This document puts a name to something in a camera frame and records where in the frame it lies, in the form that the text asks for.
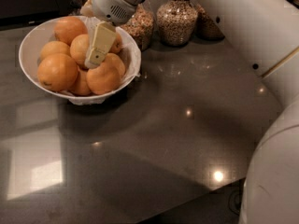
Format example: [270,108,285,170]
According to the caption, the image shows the front right orange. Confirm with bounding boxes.
[86,63,121,95]

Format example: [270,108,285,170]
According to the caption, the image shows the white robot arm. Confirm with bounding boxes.
[130,0,299,224]

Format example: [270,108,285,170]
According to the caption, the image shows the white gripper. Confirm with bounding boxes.
[80,0,143,69]

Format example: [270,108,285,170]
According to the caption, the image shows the right back orange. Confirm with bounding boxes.
[109,33,122,54]

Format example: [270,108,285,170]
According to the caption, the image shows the white bowl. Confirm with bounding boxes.
[19,19,141,105]

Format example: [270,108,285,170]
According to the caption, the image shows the bottom hidden orange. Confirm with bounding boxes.
[69,69,92,96]

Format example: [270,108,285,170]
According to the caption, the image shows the left middle orange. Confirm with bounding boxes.
[39,41,70,60]

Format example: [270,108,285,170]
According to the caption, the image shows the top back orange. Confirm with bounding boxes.
[53,16,88,45]

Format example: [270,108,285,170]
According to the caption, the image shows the dark cabinet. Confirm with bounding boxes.
[0,0,71,26]

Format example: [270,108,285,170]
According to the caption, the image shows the right middle orange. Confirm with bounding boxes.
[104,53,126,77]

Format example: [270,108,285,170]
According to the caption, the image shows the large front left orange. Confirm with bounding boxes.
[37,53,78,91]

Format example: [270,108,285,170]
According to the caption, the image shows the black cables on floor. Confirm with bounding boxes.
[228,189,246,217]

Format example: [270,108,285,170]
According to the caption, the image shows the white paper bowl liner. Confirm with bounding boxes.
[60,15,142,106]

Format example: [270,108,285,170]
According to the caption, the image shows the glass grain jar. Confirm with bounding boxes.
[156,0,198,47]
[195,4,224,40]

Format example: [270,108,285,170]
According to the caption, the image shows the center orange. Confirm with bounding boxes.
[70,34,90,69]

